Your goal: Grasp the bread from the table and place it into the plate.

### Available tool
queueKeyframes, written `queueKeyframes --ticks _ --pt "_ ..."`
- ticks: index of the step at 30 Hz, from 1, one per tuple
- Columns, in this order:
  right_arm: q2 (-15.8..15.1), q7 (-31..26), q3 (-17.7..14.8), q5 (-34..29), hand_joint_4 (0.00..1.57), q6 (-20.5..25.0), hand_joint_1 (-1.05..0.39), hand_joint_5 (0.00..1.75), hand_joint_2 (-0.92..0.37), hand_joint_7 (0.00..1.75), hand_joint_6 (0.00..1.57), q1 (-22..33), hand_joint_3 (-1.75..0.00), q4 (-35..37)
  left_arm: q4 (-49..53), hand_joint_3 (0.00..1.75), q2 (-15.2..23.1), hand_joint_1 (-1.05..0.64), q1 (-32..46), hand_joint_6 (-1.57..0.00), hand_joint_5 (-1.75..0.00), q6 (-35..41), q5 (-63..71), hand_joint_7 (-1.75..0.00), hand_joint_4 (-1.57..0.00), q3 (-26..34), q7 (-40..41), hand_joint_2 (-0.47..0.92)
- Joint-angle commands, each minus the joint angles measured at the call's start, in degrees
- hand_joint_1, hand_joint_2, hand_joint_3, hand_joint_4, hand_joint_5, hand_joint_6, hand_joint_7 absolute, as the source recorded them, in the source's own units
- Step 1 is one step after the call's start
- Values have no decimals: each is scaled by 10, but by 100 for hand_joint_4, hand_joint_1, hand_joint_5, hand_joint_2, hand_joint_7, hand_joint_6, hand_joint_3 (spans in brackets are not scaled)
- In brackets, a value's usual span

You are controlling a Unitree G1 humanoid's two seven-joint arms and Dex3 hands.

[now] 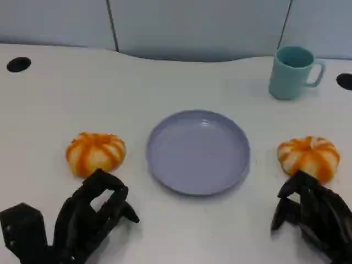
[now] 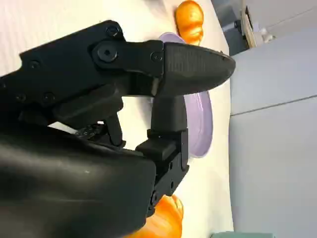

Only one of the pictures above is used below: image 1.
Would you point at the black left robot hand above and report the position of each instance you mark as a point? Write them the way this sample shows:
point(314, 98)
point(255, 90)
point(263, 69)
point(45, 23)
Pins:
point(79, 217)

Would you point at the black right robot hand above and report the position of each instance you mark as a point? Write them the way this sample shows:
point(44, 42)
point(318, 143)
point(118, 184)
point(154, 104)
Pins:
point(321, 214)

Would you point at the orange white toy bread roll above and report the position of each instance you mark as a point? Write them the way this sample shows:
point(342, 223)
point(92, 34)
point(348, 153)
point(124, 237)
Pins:
point(94, 154)
point(308, 156)

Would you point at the lilac plate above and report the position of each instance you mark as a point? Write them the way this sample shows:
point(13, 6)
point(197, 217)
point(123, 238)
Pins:
point(198, 154)

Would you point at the pale green mug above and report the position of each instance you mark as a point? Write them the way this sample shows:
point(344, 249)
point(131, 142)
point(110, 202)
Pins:
point(287, 79)

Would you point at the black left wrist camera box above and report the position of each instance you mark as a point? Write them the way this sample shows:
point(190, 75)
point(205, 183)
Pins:
point(22, 228)

